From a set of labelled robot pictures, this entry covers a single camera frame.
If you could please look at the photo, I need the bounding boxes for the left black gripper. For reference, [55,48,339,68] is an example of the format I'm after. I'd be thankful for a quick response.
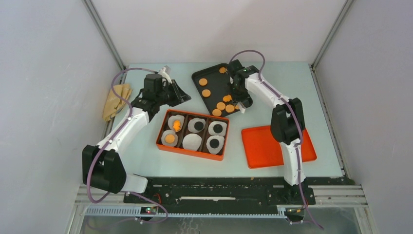
[156,80,191,108]

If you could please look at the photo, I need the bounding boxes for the black cookie tray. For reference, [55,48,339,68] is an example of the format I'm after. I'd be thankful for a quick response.
[191,63,239,117]

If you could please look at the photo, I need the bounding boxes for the orange fish cookie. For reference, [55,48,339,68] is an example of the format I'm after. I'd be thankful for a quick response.
[223,95,232,102]
[171,119,182,132]

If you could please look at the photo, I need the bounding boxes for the black sandwich cookie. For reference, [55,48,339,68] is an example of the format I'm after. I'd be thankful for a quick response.
[209,138,220,149]
[213,124,223,134]
[194,121,205,131]

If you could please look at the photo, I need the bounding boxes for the orange compartment box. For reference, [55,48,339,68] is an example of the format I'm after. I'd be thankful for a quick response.
[155,109,229,161]

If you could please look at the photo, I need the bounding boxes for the orange box lid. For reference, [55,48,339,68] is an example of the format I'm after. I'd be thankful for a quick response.
[241,125,317,169]

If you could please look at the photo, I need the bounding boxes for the metal tongs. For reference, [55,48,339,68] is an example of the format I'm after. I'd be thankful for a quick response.
[237,103,246,114]

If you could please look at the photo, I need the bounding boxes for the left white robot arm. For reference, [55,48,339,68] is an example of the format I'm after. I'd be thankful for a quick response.
[82,66,191,203]

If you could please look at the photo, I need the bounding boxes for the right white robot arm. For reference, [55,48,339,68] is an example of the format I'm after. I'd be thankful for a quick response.
[226,59,305,204]

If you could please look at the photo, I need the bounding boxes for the white paper cup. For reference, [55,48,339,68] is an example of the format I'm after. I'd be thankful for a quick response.
[168,115,185,130]
[182,134,202,151]
[208,121,227,137]
[188,117,206,134]
[206,136,225,155]
[161,130,178,147]

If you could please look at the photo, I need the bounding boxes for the tan cloth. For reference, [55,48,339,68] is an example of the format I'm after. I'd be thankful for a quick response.
[102,83,132,121]

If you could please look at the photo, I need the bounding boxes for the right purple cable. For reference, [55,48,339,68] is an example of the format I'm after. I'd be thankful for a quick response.
[229,49,324,231]

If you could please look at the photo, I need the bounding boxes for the purple cable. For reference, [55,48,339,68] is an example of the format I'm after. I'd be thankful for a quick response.
[85,67,169,225]
[229,49,324,231]

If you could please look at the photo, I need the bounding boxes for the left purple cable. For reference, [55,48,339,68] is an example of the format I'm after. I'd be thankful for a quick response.
[85,67,169,225]

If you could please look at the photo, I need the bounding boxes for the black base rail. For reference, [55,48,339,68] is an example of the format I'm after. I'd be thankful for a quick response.
[143,177,316,215]

